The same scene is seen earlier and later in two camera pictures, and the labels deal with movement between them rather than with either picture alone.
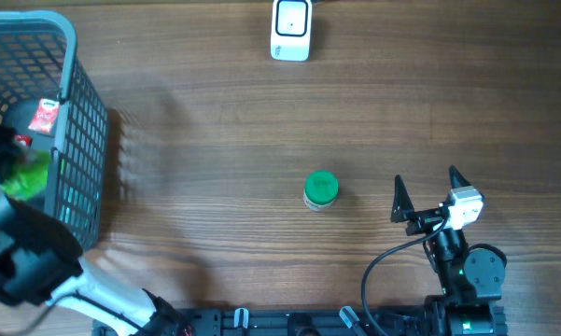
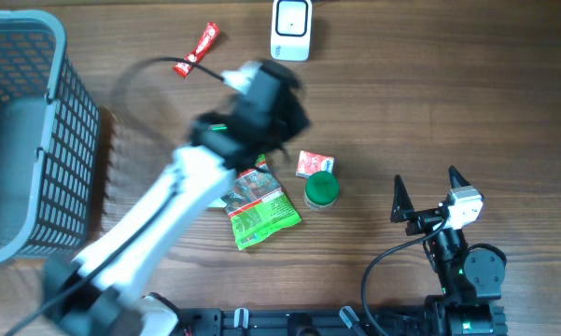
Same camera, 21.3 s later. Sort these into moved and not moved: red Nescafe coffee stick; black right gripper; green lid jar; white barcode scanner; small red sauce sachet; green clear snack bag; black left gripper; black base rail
Moved: black left gripper; green clear snack bag; small red sauce sachet; red Nescafe coffee stick
Not moved: black right gripper; white barcode scanner; black base rail; green lid jar
